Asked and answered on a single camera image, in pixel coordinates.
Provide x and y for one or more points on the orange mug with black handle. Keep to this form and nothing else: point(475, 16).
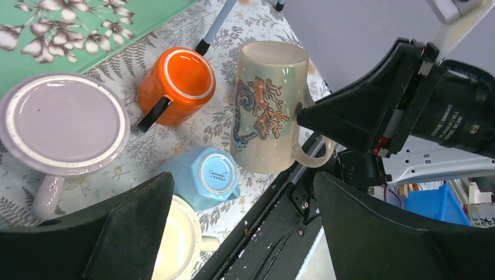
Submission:
point(178, 85)

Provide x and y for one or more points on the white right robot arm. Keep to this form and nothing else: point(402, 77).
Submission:
point(421, 160)

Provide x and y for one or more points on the light blue tripod stand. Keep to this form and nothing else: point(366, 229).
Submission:
point(216, 25)

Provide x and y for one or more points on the green floral bird tray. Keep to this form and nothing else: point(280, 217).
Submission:
point(39, 37)

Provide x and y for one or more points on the light blue faceted mug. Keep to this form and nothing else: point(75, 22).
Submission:
point(204, 177)

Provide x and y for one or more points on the cream yellow mug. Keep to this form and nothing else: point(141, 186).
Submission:
point(182, 242)

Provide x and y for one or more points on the blue plastic bin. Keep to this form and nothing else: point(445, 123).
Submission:
point(439, 204)

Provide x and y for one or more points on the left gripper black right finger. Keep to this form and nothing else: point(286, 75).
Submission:
point(372, 239)

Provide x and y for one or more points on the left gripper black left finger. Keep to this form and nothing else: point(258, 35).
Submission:
point(118, 238)

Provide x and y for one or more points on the floral tablecloth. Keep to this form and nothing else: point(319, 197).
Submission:
point(123, 72)

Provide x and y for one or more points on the beige seahorse print mug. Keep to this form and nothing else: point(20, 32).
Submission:
point(270, 91)

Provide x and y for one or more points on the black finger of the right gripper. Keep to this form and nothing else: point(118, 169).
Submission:
point(352, 115)

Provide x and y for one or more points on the lilac mug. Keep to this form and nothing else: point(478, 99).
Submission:
point(62, 125)

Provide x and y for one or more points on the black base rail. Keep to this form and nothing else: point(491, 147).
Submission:
point(273, 239)

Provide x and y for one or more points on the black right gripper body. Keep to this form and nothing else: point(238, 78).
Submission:
point(449, 103)

